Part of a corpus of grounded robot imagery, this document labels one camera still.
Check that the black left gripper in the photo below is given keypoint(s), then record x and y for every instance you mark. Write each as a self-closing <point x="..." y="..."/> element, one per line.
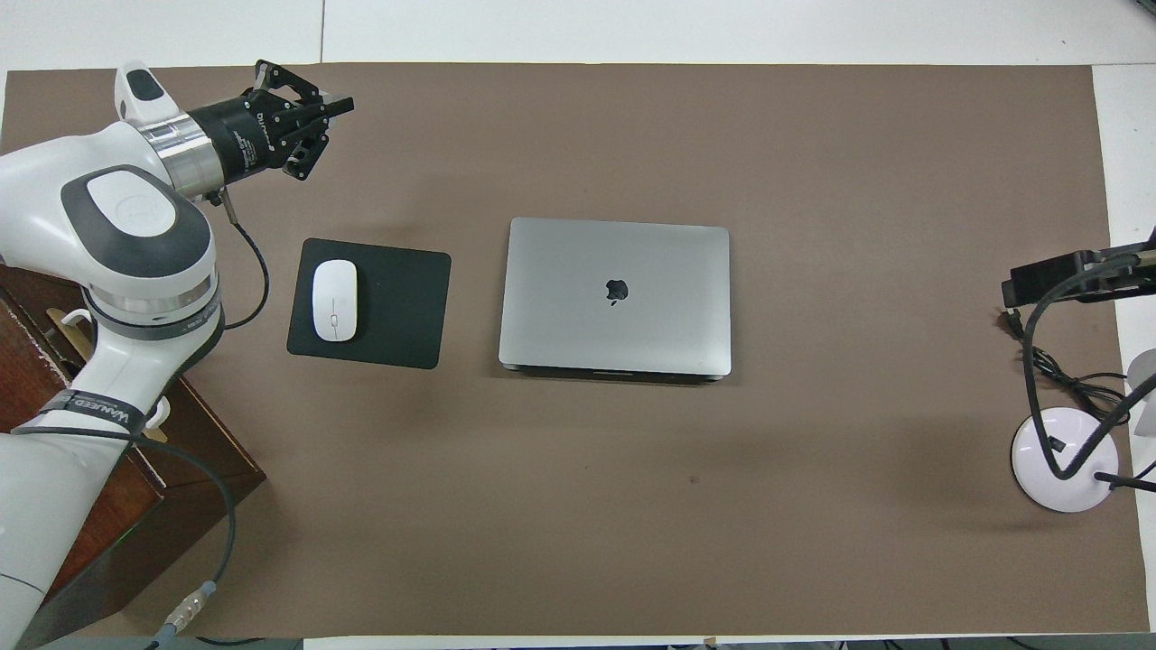
<point x="248" y="135"/>

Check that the grey laptop computer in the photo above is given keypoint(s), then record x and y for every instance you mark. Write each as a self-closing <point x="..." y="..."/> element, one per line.
<point x="614" y="298"/>

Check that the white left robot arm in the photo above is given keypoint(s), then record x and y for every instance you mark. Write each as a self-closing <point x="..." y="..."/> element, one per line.
<point x="135" y="235"/>

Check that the white computer mouse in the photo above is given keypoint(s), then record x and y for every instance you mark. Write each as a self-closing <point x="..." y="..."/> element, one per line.
<point x="334" y="300"/>

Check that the white desk lamp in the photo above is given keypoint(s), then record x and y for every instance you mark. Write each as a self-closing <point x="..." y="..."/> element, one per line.
<point x="1034" y="478"/>

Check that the black mouse pad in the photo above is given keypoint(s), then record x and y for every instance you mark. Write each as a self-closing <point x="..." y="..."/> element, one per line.
<point x="397" y="307"/>

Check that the dark brown wooden box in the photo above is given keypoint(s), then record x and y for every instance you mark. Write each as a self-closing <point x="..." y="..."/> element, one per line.
<point x="126" y="542"/>

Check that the brown table mat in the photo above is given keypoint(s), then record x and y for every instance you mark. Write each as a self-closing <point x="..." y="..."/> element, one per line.
<point x="632" y="524"/>

